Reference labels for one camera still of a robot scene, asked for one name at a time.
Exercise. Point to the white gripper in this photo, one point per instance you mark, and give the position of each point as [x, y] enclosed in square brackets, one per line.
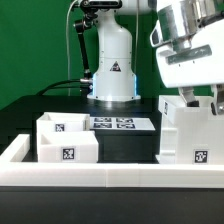
[202, 65]

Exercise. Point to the white U-shaped border frame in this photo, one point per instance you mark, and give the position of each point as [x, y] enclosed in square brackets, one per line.
[15, 171]

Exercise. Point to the white drawer cabinet box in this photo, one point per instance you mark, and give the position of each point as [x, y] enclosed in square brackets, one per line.
[190, 135]

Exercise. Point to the white drawer tray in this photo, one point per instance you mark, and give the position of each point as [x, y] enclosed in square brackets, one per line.
[67, 147]
[62, 122]

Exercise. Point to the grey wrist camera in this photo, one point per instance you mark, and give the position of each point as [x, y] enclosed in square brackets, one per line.
[160, 34]

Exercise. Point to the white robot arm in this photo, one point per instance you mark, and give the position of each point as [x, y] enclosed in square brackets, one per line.
[188, 37]

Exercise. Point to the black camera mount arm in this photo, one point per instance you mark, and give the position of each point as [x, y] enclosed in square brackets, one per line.
[81, 26]

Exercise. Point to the white rear drawer tray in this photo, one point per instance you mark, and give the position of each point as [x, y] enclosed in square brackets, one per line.
[62, 122]

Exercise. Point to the white front drawer tray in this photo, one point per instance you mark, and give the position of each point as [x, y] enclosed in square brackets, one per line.
[67, 147]

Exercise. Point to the marker tag sheet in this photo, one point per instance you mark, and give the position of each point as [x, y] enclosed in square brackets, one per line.
[121, 123]

